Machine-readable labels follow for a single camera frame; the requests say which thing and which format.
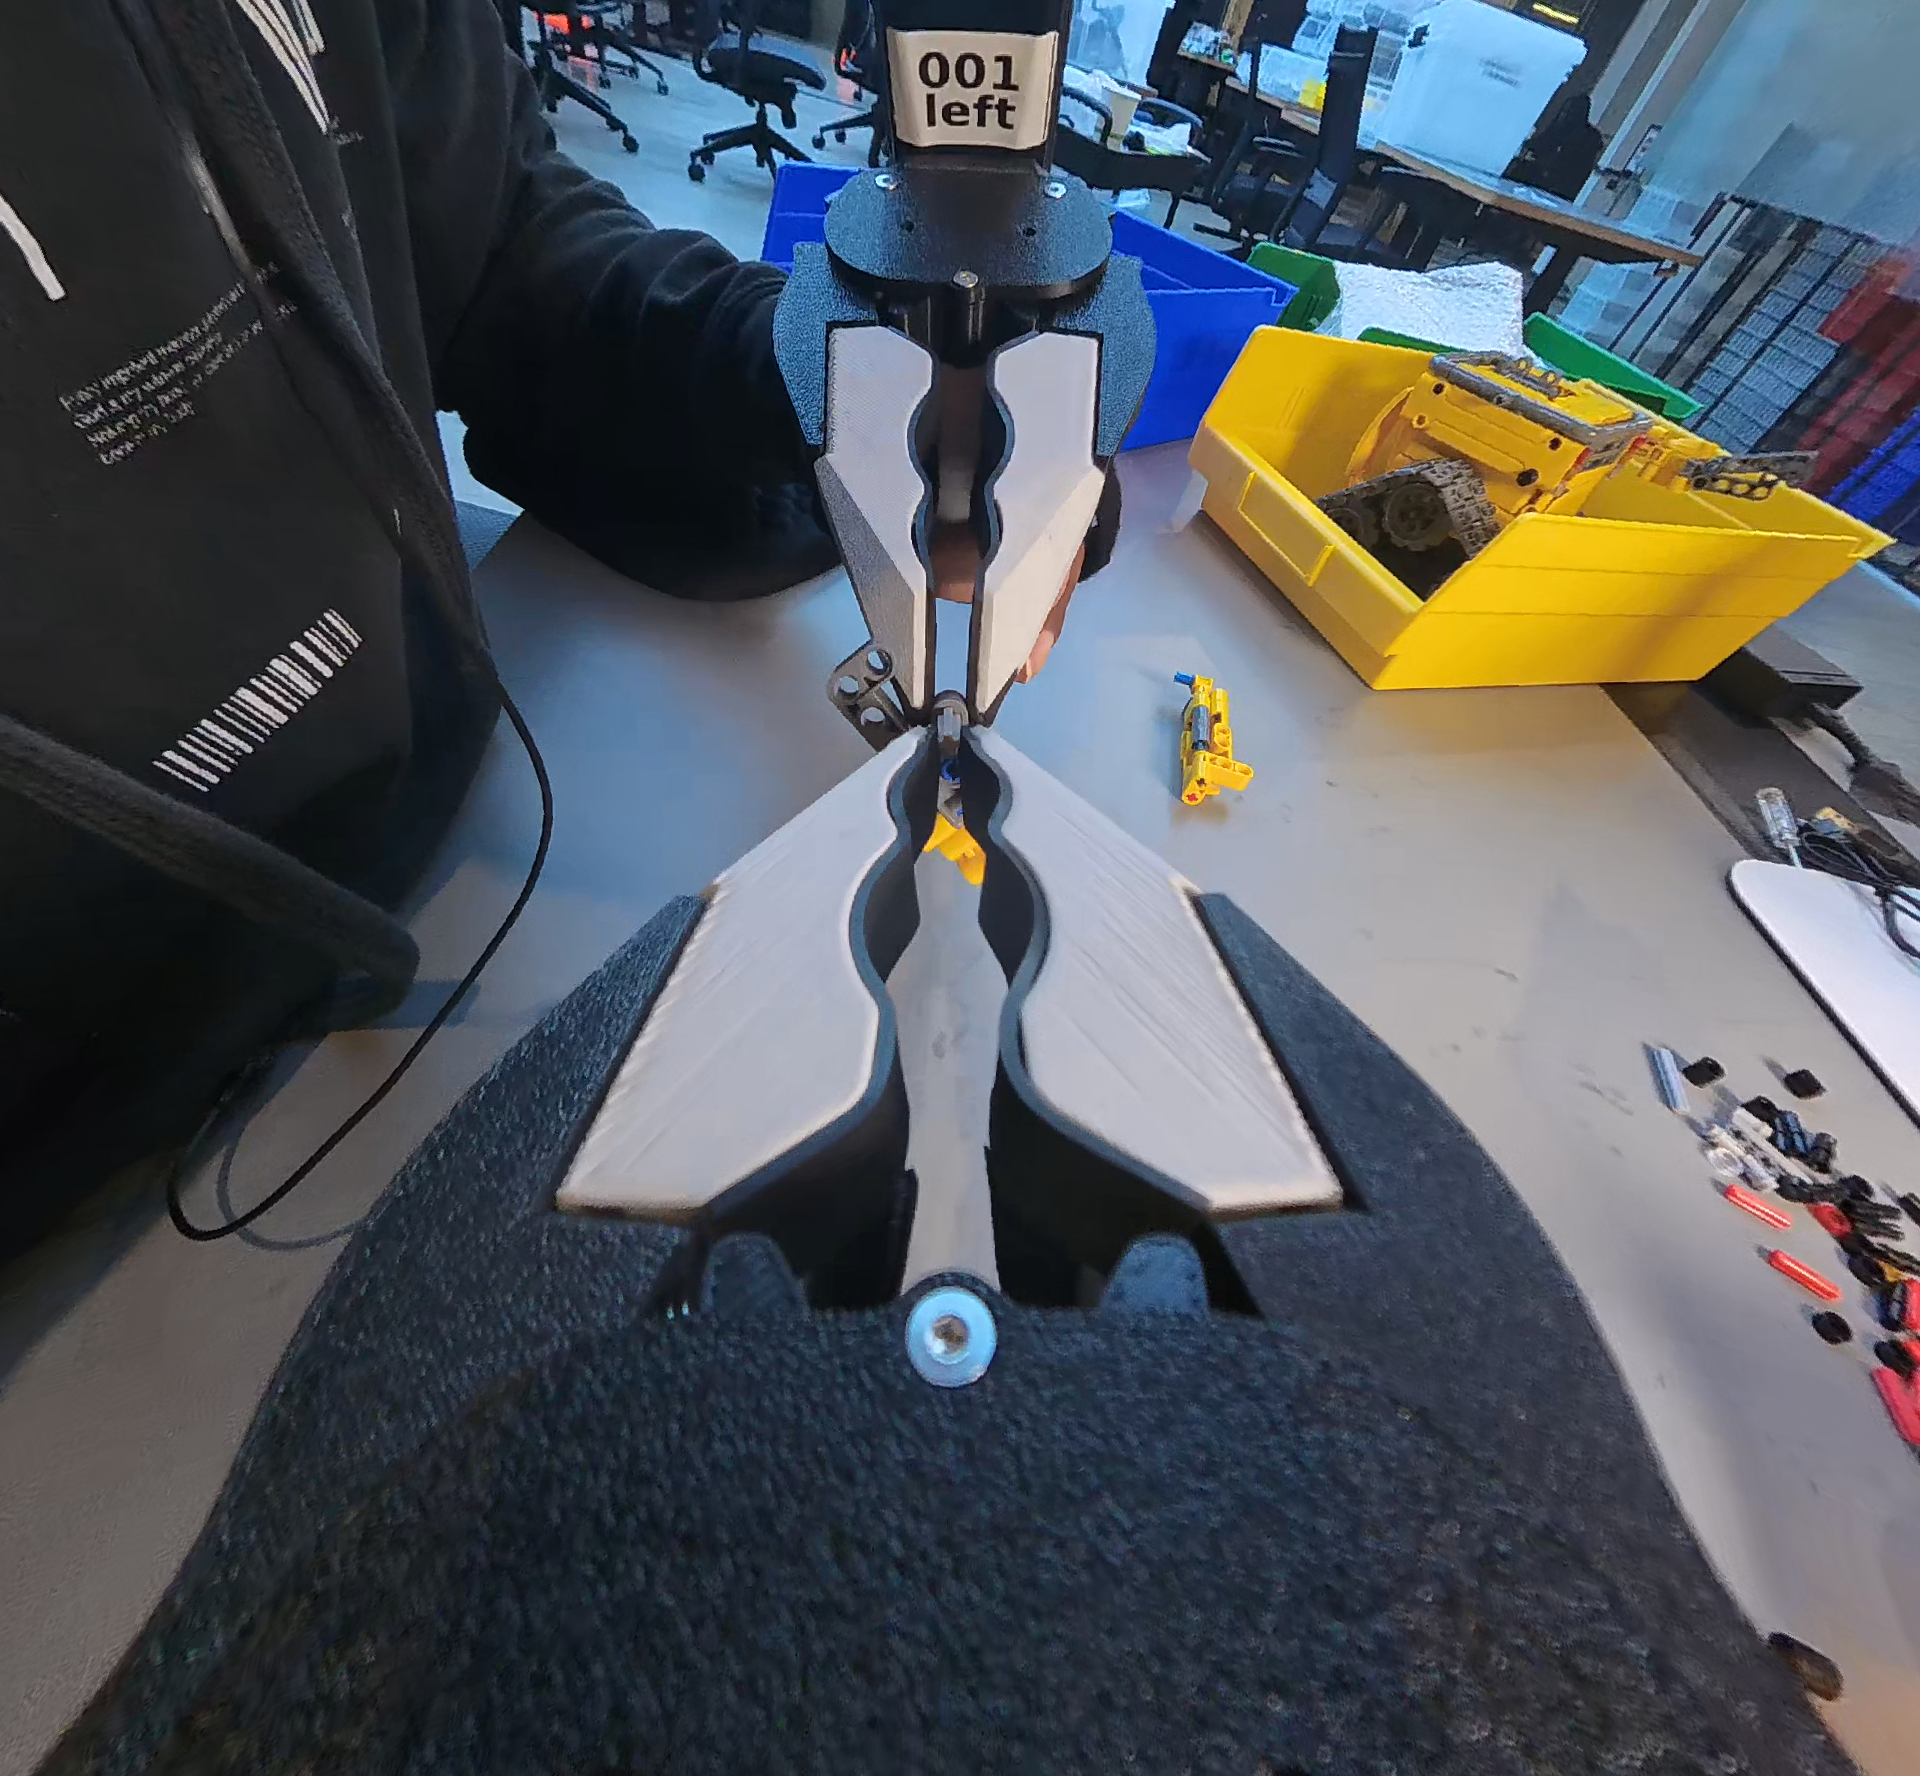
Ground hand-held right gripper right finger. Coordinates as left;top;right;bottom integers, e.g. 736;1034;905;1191
961;731;1345;1220

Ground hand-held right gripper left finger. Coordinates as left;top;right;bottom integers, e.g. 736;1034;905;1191
553;731;939;1223

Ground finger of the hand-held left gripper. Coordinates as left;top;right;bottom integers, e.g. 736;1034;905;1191
814;326;941;729
968;327;1116;729

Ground dark grey bent beam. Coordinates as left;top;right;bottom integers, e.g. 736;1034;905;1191
830;642;902;755

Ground yellow beam assembly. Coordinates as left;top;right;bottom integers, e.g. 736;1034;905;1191
1173;674;1258;807

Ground pile of red black parts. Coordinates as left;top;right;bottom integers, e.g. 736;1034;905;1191
1648;1046;1920;1450

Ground person's left forearm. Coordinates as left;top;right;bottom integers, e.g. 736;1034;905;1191
436;142;842;599

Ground blue plastic bin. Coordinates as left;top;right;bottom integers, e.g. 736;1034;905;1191
759;165;1301;453

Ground green plastic bin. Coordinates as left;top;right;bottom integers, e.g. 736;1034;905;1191
1248;243;1703;426

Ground white foam sheet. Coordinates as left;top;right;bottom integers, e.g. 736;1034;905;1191
1321;258;1532;354

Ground yellow tracked toy vehicle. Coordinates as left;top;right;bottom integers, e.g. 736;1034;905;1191
1316;353;1817;599

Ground white storage box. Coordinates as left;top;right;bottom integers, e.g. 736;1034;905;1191
1372;0;1588;176

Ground yellow parts bin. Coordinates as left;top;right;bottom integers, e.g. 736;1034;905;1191
1189;326;1895;689

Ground person's torso black hoodie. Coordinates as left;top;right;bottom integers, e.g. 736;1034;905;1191
0;0;558;1252

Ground black power adapter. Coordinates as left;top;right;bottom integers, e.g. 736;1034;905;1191
1701;628;1920;819

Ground frosted glass partition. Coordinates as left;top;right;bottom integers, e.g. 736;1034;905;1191
1591;0;1920;309

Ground stacked coloured bins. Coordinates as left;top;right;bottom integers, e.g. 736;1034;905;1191
1710;232;1920;519

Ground thin grey cable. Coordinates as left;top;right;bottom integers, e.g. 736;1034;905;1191
167;687;558;1244

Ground black cable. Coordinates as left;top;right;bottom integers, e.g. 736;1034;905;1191
1792;808;1920;960

